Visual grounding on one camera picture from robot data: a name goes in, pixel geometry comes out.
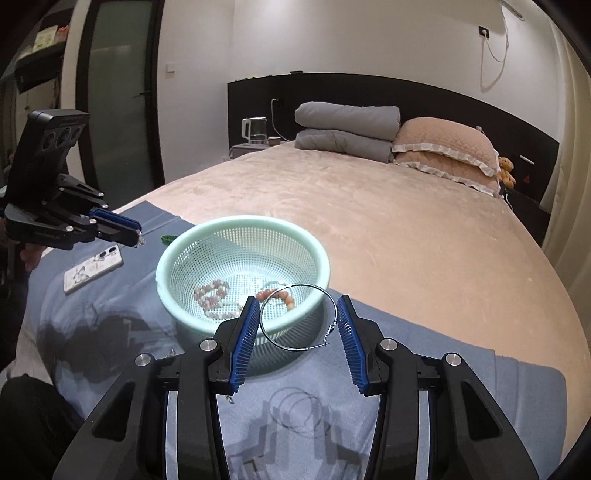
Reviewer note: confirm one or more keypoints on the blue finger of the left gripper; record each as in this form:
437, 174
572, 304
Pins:
107, 220
124, 238

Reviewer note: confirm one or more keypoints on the mint green plastic basket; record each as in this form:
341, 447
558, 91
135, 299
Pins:
206, 274

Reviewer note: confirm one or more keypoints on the pink ruffled pillow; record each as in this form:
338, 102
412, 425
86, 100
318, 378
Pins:
449, 150

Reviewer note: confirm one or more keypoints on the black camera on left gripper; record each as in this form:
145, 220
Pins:
41, 154

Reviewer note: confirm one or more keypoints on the grey folded quilt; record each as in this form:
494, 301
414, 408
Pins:
345, 143
381, 123

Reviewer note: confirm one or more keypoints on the grey nightstand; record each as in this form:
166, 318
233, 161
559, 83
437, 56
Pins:
238, 150

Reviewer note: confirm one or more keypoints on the white electric kettle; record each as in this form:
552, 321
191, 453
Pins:
254, 130

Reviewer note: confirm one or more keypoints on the black headboard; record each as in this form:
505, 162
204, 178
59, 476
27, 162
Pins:
533, 152

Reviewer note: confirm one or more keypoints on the upper grey folded quilt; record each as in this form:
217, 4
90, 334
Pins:
381, 123

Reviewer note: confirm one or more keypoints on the brown teddy bear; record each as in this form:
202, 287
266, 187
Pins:
505, 173

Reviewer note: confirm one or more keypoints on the silver thin hoop bangle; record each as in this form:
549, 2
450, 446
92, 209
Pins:
301, 311

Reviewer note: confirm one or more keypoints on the cream curtain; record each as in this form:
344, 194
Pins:
567, 242

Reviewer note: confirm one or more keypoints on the dark glass door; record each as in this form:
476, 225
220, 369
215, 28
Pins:
116, 85

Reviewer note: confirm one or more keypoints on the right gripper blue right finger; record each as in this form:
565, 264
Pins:
470, 436

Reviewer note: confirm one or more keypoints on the lower grey folded quilt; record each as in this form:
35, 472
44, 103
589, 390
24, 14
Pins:
345, 143

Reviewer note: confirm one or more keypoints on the beige bed blanket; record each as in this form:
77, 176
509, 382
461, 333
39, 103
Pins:
428, 250

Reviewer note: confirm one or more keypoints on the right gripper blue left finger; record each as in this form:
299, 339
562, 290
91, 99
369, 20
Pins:
124, 436

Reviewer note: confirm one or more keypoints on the white phone with case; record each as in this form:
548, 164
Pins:
91, 269

